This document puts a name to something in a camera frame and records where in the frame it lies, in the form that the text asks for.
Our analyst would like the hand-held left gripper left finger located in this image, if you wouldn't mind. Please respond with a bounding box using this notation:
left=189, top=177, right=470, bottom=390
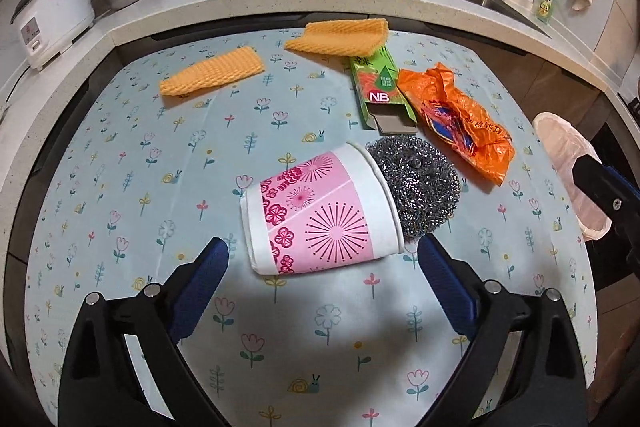
left=59, top=237, right=230, bottom=427

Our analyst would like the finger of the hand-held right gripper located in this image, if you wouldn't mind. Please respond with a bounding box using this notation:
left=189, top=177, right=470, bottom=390
left=571, top=155, right=640, bottom=280
left=601, top=164, right=640, bottom=202

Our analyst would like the pink paper cup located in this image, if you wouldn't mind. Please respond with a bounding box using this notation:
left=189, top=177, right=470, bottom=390
left=240, top=143, right=407, bottom=275

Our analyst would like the green carton box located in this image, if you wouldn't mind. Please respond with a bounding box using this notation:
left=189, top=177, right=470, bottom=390
left=349, top=46, right=417, bottom=134

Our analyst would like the orange foam net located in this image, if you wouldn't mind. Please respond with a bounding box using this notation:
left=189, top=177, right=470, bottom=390
left=284, top=18, right=389, bottom=56
left=159, top=47, right=266, bottom=98

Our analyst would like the gas stove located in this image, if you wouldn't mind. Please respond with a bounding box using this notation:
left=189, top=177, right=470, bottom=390
left=617, top=92, right=640, bottom=118

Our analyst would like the steel wool scrubber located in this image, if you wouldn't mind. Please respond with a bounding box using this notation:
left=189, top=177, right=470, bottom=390
left=366, top=136, right=460, bottom=239

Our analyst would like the floral tablecloth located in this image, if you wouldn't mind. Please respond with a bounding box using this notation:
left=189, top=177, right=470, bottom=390
left=25, top=27, right=598, bottom=427

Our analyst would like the orange plastic bag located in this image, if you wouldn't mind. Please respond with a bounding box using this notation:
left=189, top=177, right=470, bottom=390
left=397, top=62, right=516, bottom=186

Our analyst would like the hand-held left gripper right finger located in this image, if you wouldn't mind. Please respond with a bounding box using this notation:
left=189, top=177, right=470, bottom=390
left=418, top=236, right=586, bottom=427

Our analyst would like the dish soap bottle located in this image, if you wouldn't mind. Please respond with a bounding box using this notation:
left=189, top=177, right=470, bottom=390
left=536, top=0, right=560, bottom=24

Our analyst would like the white rice cooker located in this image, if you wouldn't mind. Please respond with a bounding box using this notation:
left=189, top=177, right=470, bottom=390
left=10, top=0, right=96, bottom=72

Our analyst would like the bin with white liner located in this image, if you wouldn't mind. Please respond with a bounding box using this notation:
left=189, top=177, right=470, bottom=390
left=531, top=112, right=613, bottom=242

